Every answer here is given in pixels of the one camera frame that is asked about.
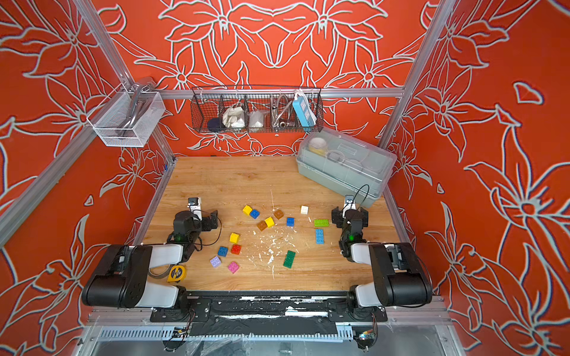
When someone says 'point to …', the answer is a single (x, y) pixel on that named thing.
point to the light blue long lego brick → (320, 236)
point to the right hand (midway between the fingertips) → (346, 206)
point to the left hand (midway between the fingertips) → (206, 210)
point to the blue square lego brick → (290, 222)
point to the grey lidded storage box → (346, 164)
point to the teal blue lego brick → (223, 251)
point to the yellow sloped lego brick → (234, 237)
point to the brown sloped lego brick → (278, 213)
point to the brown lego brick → (261, 225)
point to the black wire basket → (257, 109)
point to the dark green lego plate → (289, 259)
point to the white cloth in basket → (234, 117)
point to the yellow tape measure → (177, 274)
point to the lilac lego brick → (215, 262)
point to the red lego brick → (236, 249)
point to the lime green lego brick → (323, 222)
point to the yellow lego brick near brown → (269, 222)
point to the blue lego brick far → (254, 213)
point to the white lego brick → (304, 210)
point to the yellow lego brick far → (247, 210)
